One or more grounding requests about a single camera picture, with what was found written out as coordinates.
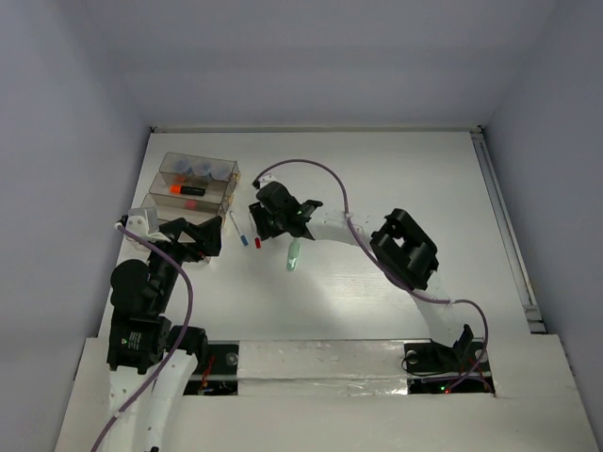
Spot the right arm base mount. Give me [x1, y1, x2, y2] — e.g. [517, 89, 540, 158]
[400, 341, 496, 395]

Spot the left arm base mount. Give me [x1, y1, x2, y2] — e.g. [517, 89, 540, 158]
[184, 342, 239, 396]

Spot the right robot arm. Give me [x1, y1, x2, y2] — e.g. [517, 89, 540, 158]
[249, 177, 474, 369]

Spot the blue cap white marker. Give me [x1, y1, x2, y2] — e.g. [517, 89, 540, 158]
[228, 210, 249, 247]

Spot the clear tub of clips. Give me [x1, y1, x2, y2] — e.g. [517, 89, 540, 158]
[172, 159, 192, 175]

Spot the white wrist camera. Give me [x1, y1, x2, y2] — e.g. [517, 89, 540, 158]
[114, 207, 163, 241]
[252, 172, 276, 190]

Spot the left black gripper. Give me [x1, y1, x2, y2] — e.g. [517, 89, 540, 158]
[148, 213, 222, 310]

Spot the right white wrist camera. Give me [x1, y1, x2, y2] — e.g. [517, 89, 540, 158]
[252, 172, 276, 190]

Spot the clear clip tub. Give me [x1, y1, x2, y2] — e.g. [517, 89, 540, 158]
[210, 163, 232, 181]
[192, 159, 213, 178]

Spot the aluminium rail right edge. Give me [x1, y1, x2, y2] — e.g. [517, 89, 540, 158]
[470, 127, 548, 335]

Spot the orange cap black highlighter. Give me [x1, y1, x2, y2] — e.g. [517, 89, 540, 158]
[170, 185, 205, 197]

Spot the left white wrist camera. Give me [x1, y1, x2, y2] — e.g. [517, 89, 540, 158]
[114, 207, 163, 241]

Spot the green correction tape pen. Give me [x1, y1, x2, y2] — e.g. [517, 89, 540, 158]
[286, 237, 301, 272]

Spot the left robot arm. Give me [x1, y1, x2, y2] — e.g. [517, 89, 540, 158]
[92, 208, 222, 451]

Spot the clear tiered organizer box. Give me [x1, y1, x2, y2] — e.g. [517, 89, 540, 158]
[140, 153, 240, 226]

